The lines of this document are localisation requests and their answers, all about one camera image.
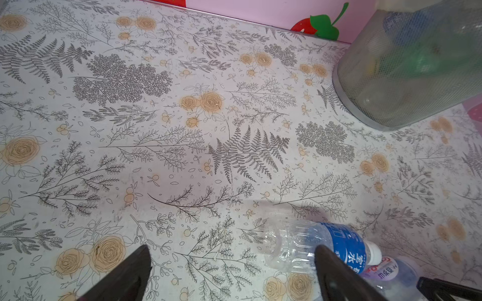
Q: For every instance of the crushed clear bottle white cap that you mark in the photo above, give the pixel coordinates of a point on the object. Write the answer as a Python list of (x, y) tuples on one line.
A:
[(395, 278)]

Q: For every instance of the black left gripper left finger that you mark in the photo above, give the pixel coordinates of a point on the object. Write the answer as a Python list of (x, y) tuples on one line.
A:
[(128, 281)]

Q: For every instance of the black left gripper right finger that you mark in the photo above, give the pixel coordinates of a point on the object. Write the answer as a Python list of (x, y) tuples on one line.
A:
[(338, 281)]

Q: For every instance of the clear bottle blue label white cap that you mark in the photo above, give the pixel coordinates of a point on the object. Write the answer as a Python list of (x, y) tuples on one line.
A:
[(289, 245)]

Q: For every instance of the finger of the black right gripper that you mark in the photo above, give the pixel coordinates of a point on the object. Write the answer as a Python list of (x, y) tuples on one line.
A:
[(441, 290)]

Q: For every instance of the grey wire mesh bin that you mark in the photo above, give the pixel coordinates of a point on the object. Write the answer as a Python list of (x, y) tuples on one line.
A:
[(411, 61)]

